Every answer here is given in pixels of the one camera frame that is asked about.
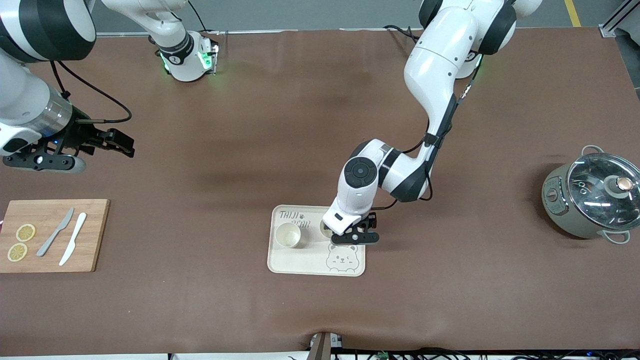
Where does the cream bear print tray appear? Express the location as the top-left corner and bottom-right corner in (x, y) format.
(267, 204), (367, 277)

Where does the wooden cutting board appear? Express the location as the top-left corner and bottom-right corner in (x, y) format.
(0, 199), (111, 274)

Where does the grey plastic knife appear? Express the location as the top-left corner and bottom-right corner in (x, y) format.
(36, 207), (75, 258)

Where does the white plastic knife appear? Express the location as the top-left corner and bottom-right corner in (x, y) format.
(59, 212), (88, 267)

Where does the brown table mat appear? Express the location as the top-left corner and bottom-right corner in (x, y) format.
(0, 27), (640, 357)

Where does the grey electric pot glass lid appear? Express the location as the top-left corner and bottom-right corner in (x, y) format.
(541, 145), (640, 246)

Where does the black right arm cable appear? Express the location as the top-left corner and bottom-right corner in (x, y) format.
(49, 60), (133, 124)

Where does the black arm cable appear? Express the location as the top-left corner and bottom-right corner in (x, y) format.
(370, 52), (483, 211)
(49, 60), (133, 124)

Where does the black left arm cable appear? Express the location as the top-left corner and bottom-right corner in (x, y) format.
(370, 52), (483, 211)

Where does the table edge bracket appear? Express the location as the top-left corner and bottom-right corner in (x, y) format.
(309, 331), (344, 360)

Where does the black base cable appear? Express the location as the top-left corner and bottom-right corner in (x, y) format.
(187, 0), (221, 37)
(383, 24), (423, 43)

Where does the aluminium frame profile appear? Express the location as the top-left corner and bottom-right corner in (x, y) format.
(601, 0), (640, 39)

